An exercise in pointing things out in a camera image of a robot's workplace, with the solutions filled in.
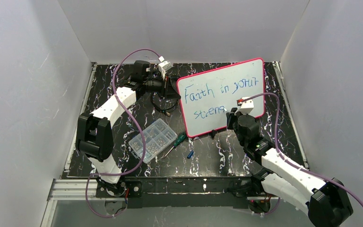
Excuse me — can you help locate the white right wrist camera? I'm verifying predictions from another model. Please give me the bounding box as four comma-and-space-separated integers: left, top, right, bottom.
235, 97, 254, 115

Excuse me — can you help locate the blue marker cap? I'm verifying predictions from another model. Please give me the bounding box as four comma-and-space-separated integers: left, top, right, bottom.
187, 150, 194, 159

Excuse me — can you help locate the green handled screwdriver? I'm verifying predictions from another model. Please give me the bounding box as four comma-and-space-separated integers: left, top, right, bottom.
163, 132, 187, 158

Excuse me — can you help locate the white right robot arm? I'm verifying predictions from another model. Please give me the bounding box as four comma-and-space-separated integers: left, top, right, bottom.
226, 108, 354, 227

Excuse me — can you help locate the black coiled cable with plug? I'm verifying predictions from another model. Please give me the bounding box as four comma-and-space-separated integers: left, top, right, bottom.
150, 91, 180, 117

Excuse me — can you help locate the pink framed whiteboard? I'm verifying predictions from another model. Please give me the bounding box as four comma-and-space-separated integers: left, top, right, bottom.
176, 58, 265, 138

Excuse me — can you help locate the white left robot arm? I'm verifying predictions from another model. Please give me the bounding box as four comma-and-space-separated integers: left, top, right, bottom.
75, 58, 180, 184

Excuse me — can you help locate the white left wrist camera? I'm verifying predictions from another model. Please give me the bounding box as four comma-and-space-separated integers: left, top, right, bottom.
158, 56, 173, 78

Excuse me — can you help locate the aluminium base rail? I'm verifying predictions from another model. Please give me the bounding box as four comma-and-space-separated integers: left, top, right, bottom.
48, 177, 276, 209

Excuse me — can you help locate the clear plastic screw box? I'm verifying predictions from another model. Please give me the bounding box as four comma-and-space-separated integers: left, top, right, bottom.
129, 119, 177, 164

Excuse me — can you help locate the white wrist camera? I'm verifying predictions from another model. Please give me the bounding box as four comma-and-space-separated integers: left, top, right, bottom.
235, 97, 254, 115
158, 56, 173, 78

